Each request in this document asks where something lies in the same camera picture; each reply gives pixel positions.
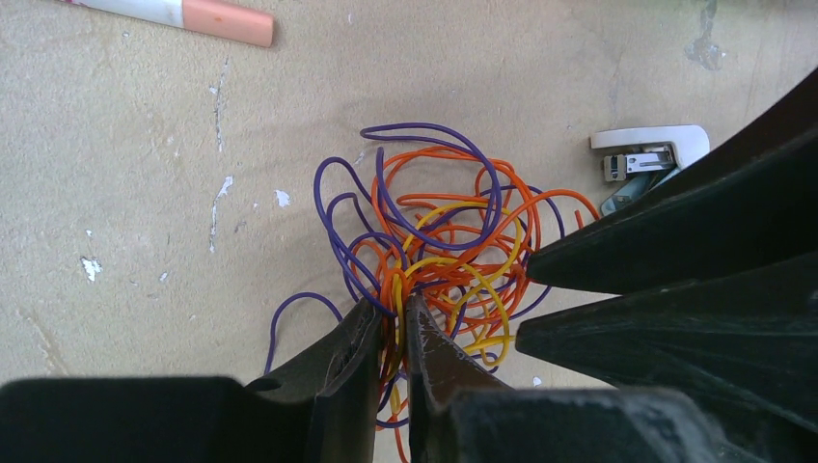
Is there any white marker with orange cap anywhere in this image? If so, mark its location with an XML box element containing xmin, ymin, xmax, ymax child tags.
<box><xmin>67</xmin><ymin>0</ymin><xmax>275</xmax><ymax>47</ymax></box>

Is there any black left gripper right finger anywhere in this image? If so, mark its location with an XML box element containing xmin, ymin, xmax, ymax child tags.
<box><xmin>405</xmin><ymin>296</ymin><xmax>756</xmax><ymax>462</ymax></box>

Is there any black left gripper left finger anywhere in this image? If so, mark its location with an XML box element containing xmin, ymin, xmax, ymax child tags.
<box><xmin>1</xmin><ymin>301</ymin><xmax>382</xmax><ymax>462</ymax></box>

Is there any yellow cable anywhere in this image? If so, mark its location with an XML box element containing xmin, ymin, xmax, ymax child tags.
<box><xmin>380</xmin><ymin>202</ymin><xmax>524</xmax><ymax>417</ymax></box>

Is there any purple cable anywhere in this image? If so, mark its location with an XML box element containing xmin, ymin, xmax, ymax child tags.
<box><xmin>262</xmin><ymin>122</ymin><xmax>567</xmax><ymax>430</ymax></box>

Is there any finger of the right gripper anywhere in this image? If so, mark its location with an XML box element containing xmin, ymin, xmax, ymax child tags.
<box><xmin>516</xmin><ymin>253</ymin><xmax>817</xmax><ymax>431</ymax></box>
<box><xmin>527</xmin><ymin>74</ymin><xmax>817</xmax><ymax>294</ymax></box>

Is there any white blue staple remover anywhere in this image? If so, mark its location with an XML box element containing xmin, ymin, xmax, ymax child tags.
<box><xmin>589</xmin><ymin>124</ymin><xmax>711</xmax><ymax>216</ymax></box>

